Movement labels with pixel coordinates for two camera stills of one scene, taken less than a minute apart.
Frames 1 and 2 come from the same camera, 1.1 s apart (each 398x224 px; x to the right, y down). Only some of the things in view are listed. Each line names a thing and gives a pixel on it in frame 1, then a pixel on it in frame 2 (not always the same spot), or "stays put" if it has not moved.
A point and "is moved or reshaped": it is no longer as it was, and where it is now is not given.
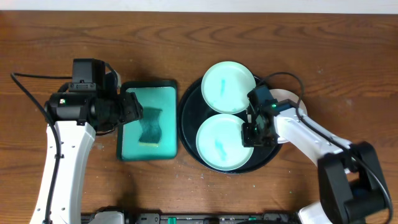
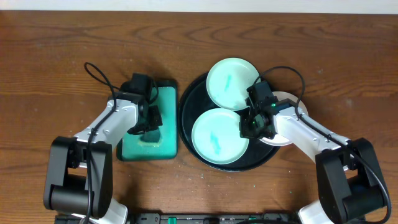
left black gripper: [129, 109] → [154, 120]
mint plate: [219, 143] is moved or reshaped
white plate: [282, 94] stays put
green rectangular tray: [154, 137] stays put
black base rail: [146, 218] stays put
